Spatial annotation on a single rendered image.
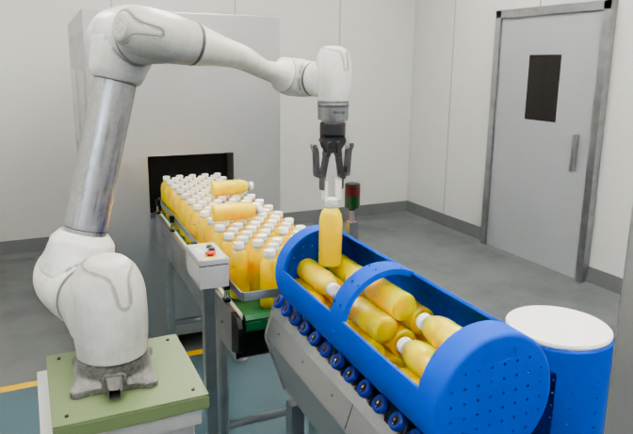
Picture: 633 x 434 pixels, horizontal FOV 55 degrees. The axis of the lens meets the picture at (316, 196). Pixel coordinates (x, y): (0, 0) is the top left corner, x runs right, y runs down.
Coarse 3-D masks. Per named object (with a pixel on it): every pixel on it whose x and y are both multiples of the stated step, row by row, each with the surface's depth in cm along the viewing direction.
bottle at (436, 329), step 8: (424, 320) 138; (432, 320) 134; (440, 320) 133; (448, 320) 132; (424, 328) 135; (432, 328) 132; (440, 328) 131; (448, 328) 129; (456, 328) 129; (424, 336) 136; (432, 336) 131; (440, 336) 129; (448, 336) 127; (432, 344) 132; (440, 344) 129
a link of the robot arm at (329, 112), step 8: (320, 104) 173; (328, 104) 172; (336, 104) 172; (344, 104) 173; (320, 112) 174; (328, 112) 172; (336, 112) 172; (344, 112) 173; (320, 120) 174; (328, 120) 173; (336, 120) 173; (344, 120) 174
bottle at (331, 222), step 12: (324, 216) 181; (336, 216) 180; (324, 228) 181; (336, 228) 181; (324, 240) 182; (336, 240) 182; (324, 252) 182; (336, 252) 182; (324, 264) 183; (336, 264) 183
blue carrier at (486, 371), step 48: (288, 240) 190; (288, 288) 181; (432, 288) 155; (336, 336) 152; (480, 336) 116; (528, 336) 121; (384, 384) 132; (432, 384) 115; (480, 384) 117; (528, 384) 122; (432, 432) 116; (480, 432) 119; (528, 432) 125
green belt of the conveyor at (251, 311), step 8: (184, 240) 292; (240, 304) 215; (248, 304) 216; (256, 304) 216; (248, 312) 209; (256, 312) 209; (264, 312) 209; (248, 320) 205; (264, 320) 207; (248, 328) 205; (256, 328) 206; (264, 328) 208
